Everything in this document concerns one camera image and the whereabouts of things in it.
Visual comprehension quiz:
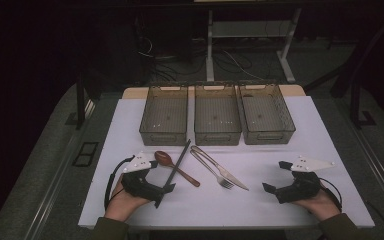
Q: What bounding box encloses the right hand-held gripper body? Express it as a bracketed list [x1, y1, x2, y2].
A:
[274, 154, 336, 205]

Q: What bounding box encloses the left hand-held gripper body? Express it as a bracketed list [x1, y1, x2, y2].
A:
[121, 151, 166, 203]

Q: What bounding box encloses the brown wooden spoon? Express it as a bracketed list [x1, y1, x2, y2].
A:
[154, 150, 202, 188]

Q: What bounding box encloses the silver metal fork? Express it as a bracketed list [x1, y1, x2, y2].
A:
[189, 148, 235, 191]

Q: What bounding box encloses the silver metal knife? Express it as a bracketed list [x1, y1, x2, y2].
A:
[190, 144, 250, 192]

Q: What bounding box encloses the smoky transparent plastic bin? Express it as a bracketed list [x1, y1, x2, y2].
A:
[236, 82, 297, 146]
[193, 83, 243, 147]
[138, 84, 190, 147]

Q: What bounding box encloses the person's left hand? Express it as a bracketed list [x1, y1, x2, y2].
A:
[104, 173, 152, 223]

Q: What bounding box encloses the person's right hand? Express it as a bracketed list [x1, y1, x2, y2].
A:
[292, 185, 342, 223]

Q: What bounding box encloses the dark metal stand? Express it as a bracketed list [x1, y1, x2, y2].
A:
[329, 9, 384, 130]
[75, 71, 97, 131]

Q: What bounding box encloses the left hand-held gripper black cable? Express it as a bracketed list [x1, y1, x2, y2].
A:
[103, 154, 136, 211]

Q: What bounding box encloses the hand-held gripper black cable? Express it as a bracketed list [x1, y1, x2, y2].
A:
[317, 176, 344, 212]
[103, 154, 136, 211]

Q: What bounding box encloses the right hand-held gripper black cable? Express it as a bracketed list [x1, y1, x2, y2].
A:
[317, 176, 344, 212]

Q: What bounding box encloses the tangle of black floor cables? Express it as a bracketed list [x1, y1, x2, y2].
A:
[135, 33, 274, 83]

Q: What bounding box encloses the white floor cable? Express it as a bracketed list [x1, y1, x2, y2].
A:
[222, 49, 265, 82]

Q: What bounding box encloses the white metal stand frame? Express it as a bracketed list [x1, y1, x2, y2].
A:
[205, 7, 303, 85]

